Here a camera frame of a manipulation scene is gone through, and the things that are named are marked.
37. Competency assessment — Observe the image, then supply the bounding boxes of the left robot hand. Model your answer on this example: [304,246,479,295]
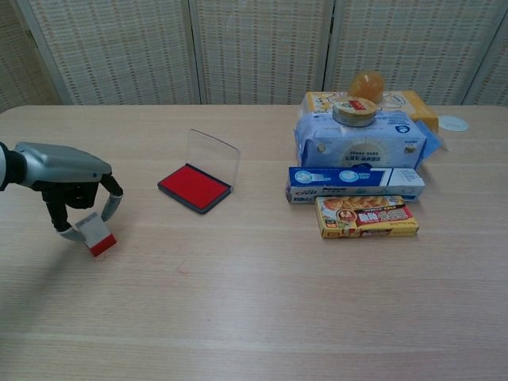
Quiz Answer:
[7,141,125,244]

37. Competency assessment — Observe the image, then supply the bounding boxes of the white and red stamp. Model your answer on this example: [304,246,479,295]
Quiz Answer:
[75,214,118,258]

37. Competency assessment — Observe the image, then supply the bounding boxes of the red ink pad with lid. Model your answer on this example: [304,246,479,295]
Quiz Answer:
[156,128,242,216]

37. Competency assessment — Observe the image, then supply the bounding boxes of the woven folding screen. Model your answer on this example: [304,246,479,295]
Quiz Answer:
[0,0,508,114]

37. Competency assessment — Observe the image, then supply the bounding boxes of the blue and white toothpaste box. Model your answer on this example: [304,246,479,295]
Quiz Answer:
[284,166,426,205]

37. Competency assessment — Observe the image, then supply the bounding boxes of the round tin with red label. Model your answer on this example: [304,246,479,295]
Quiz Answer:
[331,97,378,129]

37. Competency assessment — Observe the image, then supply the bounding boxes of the blue wet wipes pack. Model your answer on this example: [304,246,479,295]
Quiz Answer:
[293,109,448,171]

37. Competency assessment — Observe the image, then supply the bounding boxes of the yellow curry box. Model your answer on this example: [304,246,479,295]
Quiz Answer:
[314,195,420,240]

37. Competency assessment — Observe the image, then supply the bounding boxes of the white round coaster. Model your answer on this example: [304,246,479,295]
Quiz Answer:
[438,114,470,133]

